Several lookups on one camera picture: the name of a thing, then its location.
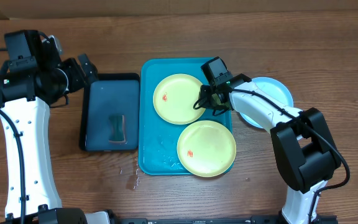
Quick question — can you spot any light blue plate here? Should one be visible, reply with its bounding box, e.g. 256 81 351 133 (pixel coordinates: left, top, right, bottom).
230 77 300 131

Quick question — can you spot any green brown sponge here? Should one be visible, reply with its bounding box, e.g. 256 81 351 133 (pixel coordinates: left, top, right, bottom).
109 115 126 143

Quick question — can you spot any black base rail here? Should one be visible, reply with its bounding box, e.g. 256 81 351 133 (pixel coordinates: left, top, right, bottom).
113 214 338 224

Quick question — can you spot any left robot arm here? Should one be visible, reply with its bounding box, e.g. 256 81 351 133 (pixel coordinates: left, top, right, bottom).
0 30 114 223

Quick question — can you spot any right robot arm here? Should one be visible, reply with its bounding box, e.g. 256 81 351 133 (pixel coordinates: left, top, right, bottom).
193 57 345 223

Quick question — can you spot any yellow-green plate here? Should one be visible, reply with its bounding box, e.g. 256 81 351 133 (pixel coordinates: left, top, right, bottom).
177 120 236 177
153 73 205 124

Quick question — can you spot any teal plastic tray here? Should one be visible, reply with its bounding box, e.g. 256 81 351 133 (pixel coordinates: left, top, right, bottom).
139 58 232 175

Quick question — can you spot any black water tray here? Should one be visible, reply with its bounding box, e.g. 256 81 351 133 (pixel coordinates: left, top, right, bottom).
79 73 140 152

